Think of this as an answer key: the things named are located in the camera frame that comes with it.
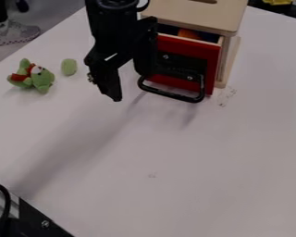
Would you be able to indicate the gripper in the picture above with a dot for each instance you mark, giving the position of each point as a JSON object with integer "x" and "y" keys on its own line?
{"x": 113, "y": 49}

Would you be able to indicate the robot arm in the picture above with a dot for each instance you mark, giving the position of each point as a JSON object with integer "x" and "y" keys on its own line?
{"x": 111, "y": 17}

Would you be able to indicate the small green toy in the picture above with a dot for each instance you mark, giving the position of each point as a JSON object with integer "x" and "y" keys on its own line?
{"x": 69, "y": 67}

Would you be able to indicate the orange toy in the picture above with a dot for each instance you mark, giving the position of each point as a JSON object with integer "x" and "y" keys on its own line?
{"x": 190, "y": 34}

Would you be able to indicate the green plush animal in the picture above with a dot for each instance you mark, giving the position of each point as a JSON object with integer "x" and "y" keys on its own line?
{"x": 37, "y": 78}

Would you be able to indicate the wooden cabinet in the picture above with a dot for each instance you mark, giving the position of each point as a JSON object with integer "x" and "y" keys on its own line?
{"x": 204, "y": 14}

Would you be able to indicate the person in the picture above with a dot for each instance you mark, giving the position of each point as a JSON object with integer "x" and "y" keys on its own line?
{"x": 12, "y": 32}

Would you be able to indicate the yellow object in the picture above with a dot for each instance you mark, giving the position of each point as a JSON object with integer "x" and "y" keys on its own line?
{"x": 277, "y": 2}

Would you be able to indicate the black metal mount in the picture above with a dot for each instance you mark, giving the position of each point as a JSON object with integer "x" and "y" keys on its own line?
{"x": 29, "y": 220}

